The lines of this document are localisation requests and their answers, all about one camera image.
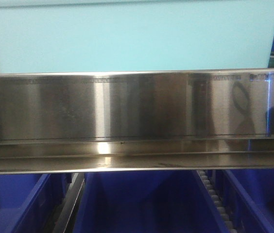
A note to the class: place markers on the steel divider rail left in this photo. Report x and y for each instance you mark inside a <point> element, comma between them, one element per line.
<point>70,204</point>

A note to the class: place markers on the dark blue bin lower right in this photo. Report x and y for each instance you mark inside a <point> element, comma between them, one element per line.
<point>248,197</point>

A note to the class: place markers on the light blue plastic bin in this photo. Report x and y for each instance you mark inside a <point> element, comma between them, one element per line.
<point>134,35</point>

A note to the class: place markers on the white roller track right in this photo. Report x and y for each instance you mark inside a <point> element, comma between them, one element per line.
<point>216,200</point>

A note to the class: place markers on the stainless steel shelf rail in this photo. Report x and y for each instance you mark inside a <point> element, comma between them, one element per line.
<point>152,120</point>

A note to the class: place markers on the dark blue bin lower middle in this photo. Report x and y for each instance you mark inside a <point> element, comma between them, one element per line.
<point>164,201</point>

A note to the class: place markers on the dark blue bin lower left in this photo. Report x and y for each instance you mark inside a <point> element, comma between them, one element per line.
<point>28,200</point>

